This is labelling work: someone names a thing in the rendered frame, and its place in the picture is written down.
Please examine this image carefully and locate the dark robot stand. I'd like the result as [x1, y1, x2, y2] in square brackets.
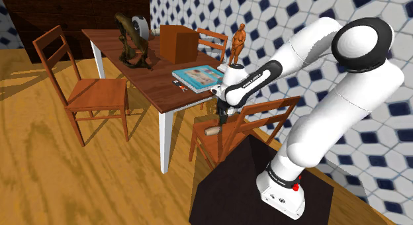
[188, 134, 334, 225]

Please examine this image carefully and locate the dark bronze abstract sculpture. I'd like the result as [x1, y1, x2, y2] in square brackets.
[114, 12, 154, 71]

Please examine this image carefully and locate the white round appliance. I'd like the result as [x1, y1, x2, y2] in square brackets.
[131, 15, 151, 42]

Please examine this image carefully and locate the dark wooden dresser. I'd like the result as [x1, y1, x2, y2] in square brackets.
[0, 0, 151, 64]

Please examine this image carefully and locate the wooden chair with slatted back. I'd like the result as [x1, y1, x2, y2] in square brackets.
[197, 27, 229, 62]
[32, 24, 130, 148]
[188, 95, 302, 171]

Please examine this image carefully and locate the tan wooden cylinder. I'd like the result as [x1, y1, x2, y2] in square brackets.
[204, 126, 222, 137]

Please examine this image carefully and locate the brown wooden box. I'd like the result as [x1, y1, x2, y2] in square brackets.
[160, 24, 200, 65]

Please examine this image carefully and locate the brown table with white legs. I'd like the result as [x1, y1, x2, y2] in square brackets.
[81, 28, 226, 175]

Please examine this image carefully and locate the orange human figure statue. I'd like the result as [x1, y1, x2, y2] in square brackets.
[228, 22, 247, 66]

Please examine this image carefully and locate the small black orange tool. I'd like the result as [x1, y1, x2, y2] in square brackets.
[172, 79, 188, 93]

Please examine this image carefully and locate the teal book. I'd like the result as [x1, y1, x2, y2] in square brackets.
[171, 64, 225, 95]

